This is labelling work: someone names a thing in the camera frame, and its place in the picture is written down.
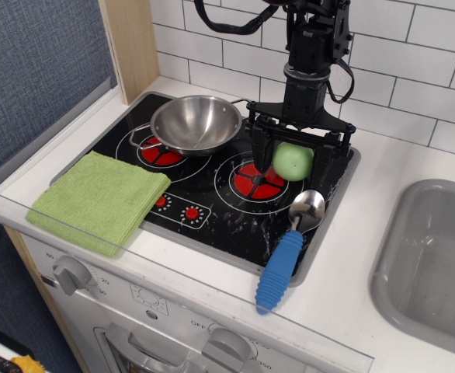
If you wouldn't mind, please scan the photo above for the grey left oven knob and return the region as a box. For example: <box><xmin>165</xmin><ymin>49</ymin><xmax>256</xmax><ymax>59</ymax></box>
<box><xmin>53</xmin><ymin>256</ymin><xmax>92</xmax><ymax>295</ymax></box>

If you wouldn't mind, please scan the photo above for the grey oven door handle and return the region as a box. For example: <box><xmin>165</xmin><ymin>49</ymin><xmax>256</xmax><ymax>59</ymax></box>
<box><xmin>104</xmin><ymin>323</ymin><xmax>205</xmax><ymax>372</ymax></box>

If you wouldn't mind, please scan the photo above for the blue handled metal spoon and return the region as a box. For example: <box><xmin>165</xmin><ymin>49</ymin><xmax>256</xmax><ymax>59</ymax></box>
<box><xmin>255</xmin><ymin>190</ymin><xmax>325</xmax><ymax>315</ymax></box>

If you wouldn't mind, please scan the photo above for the yellow black object bottom left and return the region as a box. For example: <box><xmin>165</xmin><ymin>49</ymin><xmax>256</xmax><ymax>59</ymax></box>
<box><xmin>0</xmin><ymin>355</ymin><xmax>47</xmax><ymax>373</ymax></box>

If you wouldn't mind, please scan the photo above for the grey sink basin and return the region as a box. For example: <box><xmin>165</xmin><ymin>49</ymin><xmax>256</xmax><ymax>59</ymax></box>
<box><xmin>370</xmin><ymin>180</ymin><xmax>455</xmax><ymax>353</ymax></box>

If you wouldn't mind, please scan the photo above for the stainless steel bowl pan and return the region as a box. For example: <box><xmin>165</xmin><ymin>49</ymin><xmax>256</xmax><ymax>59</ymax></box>
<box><xmin>129</xmin><ymin>95</ymin><xmax>242</xmax><ymax>156</ymax></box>

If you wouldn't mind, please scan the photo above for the green round toy fruit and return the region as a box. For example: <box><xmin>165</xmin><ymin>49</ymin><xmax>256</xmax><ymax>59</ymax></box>
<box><xmin>272</xmin><ymin>142</ymin><xmax>314</xmax><ymax>182</ymax></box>

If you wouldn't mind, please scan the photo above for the black sleeved cable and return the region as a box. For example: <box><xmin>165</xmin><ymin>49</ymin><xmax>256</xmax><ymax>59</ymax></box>
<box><xmin>193</xmin><ymin>0</ymin><xmax>281</xmax><ymax>37</ymax></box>

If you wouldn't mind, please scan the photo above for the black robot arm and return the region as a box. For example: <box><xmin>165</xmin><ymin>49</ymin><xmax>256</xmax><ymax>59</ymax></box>
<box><xmin>247</xmin><ymin>1</ymin><xmax>356</xmax><ymax>188</ymax></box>

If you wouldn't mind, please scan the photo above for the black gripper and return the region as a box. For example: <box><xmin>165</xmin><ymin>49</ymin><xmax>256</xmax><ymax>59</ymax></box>
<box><xmin>247</xmin><ymin>73</ymin><xmax>355</xmax><ymax>186</ymax></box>

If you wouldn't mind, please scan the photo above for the clear acrylic front guard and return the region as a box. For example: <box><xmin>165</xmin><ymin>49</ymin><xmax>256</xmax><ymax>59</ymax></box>
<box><xmin>0</xmin><ymin>194</ymin><xmax>373</xmax><ymax>372</ymax></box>

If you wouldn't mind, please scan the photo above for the green folded microfiber cloth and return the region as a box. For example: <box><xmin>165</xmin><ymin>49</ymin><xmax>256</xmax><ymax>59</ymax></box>
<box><xmin>26</xmin><ymin>151</ymin><xmax>171</xmax><ymax>258</ymax></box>

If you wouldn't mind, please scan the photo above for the light wooden side post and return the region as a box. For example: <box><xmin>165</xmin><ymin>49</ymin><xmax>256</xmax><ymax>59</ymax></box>
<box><xmin>98</xmin><ymin>0</ymin><xmax>160</xmax><ymax>105</ymax></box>

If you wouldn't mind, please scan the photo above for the grey right oven knob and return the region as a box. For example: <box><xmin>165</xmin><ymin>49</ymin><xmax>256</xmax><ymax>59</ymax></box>
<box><xmin>202</xmin><ymin>328</ymin><xmax>252</xmax><ymax>372</ymax></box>

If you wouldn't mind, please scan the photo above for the grey oven knob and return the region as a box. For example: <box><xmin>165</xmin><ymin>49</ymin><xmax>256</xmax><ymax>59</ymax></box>
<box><xmin>202</xmin><ymin>328</ymin><xmax>252</xmax><ymax>372</ymax></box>
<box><xmin>53</xmin><ymin>256</ymin><xmax>92</xmax><ymax>295</ymax></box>

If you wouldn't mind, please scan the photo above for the black toy stovetop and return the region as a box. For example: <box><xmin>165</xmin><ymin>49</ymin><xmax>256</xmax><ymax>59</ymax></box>
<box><xmin>50</xmin><ymin>91</ymin><xmax>362</xmax><ymax>288</ymax></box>

